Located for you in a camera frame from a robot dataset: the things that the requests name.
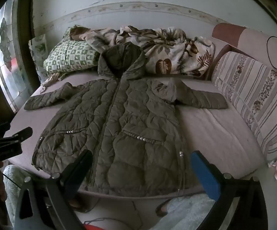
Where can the green checked pillow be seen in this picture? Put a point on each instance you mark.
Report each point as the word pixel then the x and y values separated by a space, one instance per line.
pixel 69 55

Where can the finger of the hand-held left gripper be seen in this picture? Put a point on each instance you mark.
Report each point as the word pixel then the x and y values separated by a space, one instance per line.
pixel 21 133

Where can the small beige cloth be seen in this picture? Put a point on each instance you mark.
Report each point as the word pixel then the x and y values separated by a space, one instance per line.
pixel 52 78

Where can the dark picture frame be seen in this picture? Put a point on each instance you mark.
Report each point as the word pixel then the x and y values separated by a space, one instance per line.
pixel 276 16

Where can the person's fluffy teal clothing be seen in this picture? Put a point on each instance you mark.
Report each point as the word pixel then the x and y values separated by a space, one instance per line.
pixel 16 184

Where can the pink and brown headboard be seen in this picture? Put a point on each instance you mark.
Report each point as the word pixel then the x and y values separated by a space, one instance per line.
pixel 248 40

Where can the olive quilted jacket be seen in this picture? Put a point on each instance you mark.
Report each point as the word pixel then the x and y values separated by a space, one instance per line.
pixel 128 124

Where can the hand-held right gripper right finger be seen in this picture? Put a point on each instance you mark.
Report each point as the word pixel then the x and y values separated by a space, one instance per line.
pixel 204 175

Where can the floral curtain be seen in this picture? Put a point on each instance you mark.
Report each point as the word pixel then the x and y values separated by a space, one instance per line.
pixel 39 50

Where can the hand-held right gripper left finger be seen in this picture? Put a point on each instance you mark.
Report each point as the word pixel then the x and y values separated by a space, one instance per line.
pixel 82 166

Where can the leaf printed blanket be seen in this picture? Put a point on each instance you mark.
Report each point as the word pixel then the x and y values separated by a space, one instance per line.
pixel 172 50

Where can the red object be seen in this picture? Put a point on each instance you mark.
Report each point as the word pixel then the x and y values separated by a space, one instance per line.
pixel 91 227

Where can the bed with pink sheet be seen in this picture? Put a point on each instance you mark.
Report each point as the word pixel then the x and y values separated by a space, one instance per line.
pixel 224 129

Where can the dark shoe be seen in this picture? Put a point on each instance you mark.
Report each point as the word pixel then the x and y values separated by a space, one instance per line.
pixel 162 212

